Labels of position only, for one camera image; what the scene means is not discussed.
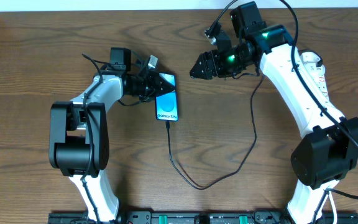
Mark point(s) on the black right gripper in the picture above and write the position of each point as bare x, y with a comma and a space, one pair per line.
213, 63

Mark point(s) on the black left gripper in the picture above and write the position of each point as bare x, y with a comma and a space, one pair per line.
151, 86

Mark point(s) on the blue screen Galaxy smartphone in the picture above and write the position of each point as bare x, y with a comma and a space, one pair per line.
166, 108

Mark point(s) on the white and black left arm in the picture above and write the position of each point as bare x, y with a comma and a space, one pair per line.
79, 139

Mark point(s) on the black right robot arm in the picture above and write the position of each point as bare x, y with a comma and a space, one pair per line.
329, 141

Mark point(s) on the white USB charger plug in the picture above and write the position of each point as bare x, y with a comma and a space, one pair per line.
312, 61

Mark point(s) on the white power strip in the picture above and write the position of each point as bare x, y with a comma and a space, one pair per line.
319, 77

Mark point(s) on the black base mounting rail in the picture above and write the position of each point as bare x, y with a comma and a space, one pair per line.
147, 217

